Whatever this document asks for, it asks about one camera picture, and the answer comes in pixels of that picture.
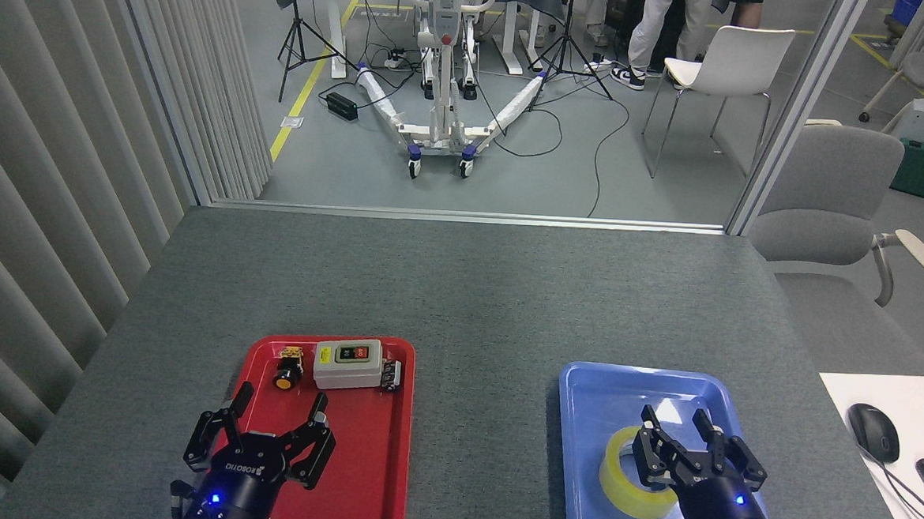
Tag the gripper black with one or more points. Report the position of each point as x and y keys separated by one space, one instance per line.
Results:
x=722 y=502
x=240 y=485

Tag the yellow tape roll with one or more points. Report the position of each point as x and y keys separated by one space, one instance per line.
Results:
x=616 y=481

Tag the black yellow push button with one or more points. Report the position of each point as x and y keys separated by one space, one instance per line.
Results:
x=286 y=377

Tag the red plastic tray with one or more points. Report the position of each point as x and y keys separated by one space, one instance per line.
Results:
x=369 y=452

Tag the blue plastic tray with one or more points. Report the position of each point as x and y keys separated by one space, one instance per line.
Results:
x=597 y=393

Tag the black computer mouse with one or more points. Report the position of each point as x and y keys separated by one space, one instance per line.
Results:
x=874 y=431

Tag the grey office chair with armrest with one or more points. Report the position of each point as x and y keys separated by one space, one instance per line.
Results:
x=830 y=184

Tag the black power adapter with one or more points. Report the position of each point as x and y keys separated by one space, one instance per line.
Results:
x=342 y=107

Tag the white stand on wheels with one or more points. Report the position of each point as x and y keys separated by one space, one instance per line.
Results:
x=441 y=124

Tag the white plastic chair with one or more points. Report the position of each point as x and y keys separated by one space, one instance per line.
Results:
x=737 y=60

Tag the black tripod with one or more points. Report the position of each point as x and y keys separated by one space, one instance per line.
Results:
x=295 y=41
x=565 y=55

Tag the white power strip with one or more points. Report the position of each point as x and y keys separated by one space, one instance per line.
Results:
x=396 y=61

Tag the person in pale trousers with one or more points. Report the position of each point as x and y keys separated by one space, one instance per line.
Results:
x=664 y=25

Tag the person in dark shorts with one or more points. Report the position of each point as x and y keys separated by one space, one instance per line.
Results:
x=748 y=7

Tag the blue bin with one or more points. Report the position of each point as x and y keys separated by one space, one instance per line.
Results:
x=907 y=12

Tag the grey switch box two buttons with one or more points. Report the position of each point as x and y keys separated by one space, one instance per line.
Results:
x=345 y=374

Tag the small black switch component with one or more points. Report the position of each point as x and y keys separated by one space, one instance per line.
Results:
x=392 y=374

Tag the silver frame rail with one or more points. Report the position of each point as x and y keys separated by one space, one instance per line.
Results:
x=464 y=216

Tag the silver frame post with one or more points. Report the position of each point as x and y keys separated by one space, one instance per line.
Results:
x=793 y=119

